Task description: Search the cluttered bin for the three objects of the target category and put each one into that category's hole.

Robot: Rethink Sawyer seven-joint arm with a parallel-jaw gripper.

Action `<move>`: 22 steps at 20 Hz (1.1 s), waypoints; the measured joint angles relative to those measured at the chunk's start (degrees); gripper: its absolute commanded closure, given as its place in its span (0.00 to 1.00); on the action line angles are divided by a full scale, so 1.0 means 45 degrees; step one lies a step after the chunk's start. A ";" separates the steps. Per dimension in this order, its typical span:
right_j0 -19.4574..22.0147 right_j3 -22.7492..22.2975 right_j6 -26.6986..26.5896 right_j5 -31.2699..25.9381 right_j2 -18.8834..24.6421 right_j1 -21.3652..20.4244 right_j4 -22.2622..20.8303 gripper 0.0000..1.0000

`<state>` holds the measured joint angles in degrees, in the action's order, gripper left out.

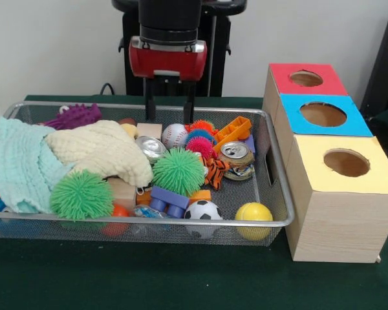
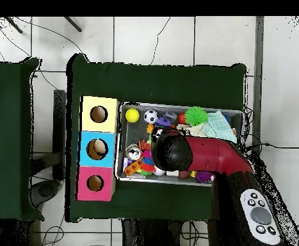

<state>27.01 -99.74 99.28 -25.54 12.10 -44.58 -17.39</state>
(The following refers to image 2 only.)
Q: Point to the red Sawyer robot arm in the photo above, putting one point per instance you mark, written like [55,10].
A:
[210,156]

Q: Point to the silver mesh bin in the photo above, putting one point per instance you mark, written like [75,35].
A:
[135,133]

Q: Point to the wooden box with three holes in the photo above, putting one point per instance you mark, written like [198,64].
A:
[105,179]

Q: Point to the small soccer ball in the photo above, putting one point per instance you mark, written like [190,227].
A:
[151,116]

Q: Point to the purple toy building block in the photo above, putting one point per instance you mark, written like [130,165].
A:
[163,122]

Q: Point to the crushed printed can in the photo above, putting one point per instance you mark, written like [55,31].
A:
[133,152]

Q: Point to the yellow foam ball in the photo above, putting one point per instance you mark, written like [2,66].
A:
[132,115]

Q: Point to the multicolour spiky rubber toy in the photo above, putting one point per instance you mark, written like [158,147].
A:
[146,164]

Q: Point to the long orange toy piece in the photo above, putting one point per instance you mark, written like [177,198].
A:
[132,167]

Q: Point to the small baseball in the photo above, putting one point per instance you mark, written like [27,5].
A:
[159,172]

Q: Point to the green spiky rubber ball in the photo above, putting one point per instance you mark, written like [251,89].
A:
[196,116]

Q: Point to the dark green tablecloth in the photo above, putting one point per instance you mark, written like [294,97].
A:
[151,82]
[8,153]

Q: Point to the mint green cloth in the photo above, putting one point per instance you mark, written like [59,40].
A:
[218,125]

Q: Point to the black stand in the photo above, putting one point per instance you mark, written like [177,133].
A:
[59,128]

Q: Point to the grey round base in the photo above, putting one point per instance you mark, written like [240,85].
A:
[45,191]

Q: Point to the black tripod leg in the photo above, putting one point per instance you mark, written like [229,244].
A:
[14,25]
[73,24]

